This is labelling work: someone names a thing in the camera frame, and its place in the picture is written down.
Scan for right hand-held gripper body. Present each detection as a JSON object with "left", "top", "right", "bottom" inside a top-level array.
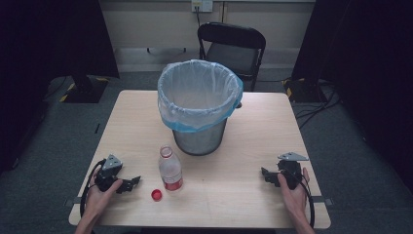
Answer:
[{"left": 277, "top": 151, "right": 310, "bottom": 191}]

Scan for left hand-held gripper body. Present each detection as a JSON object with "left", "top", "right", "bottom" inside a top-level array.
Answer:
[{"left": 94, "top": 154, "right": 125, "bottom": 193}]

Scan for red bottle cap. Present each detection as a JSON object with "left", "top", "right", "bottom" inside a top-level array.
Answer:
[{"left": 150, "top": 188, "right": 164, "bottom": 202}]

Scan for clear plastic bottle red label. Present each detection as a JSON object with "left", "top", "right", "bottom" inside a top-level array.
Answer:
[{"left": 158, "top": 145, "right": 184, "bottom": 192}]

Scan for metal mesh trash bin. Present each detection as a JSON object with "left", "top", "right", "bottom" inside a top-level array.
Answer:
[{"left": 171, "top": 118, "right": 229, "bottom": 157}]

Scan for person's right hand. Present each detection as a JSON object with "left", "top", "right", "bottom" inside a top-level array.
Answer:
[{"left": 277, "top": 167, "right": 312, "bottom": 222}]

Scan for person's left hand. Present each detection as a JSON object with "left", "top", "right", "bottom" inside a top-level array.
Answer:
[{"left": 83, "top": 168, "right": 124, "bottom": 222}]

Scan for black stand base striped tape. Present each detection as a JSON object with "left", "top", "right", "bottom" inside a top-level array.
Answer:
[
  {"left": 282, "top": 77, "right": 326, "bottom": 104},
  {"left": 58, "top": 74, "right": 110, "bottom": 104}
]

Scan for translucent blue bin liner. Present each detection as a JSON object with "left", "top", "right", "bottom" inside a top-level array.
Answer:
[{"left": 157, "top": 58, "right": 244, "bottom": 134}]

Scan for black folding chair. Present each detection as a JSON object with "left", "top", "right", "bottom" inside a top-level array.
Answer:
[{"left": 197, "top": 21, "right": 268, "bottom": 93}]

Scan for black curtain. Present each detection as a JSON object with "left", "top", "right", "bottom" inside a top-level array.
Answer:
[
  {"left": 0, "top": 0, "right": 121, "bottom": 175},
  {"left": 290, "top": 0, "right": 413, "bottom": 194}
]

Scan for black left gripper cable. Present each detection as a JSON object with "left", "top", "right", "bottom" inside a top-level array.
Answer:
[{"left": 79, "top": 158, "right": 107, "bottom": 218}]

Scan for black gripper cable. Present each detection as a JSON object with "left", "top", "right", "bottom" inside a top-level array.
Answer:
[
  {"left": 293, "top": 171, "right": 317, "bottom": 229},
  {"left": 79, "top": 158, "right": 107, "bottom": 218}
]

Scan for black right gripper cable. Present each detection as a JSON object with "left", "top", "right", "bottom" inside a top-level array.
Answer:
[{"left": 293, "top": 171, "right": 317, "bottom": 229}]

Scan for grey table bracket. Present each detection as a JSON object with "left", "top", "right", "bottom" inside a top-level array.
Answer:
[
  {"left": 63, "top": 196, "right": 90, "bottom": 209},
  {"left": 313, "top": 196, "right": 334, "bottom": 208}
]

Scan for black floor cables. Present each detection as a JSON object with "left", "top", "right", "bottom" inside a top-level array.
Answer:
[{"left": 293, "top": 81, "right": 343, "bottom": 131}]

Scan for black power cable at socket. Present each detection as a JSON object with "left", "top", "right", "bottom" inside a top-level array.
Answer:
[{"left": 194, "top": 5, "right": 203, "bottom": 29}]

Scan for white wall socket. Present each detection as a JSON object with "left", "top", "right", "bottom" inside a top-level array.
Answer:
[{"left": 190, "top": 0, "right": 214, "bottom": 14}]

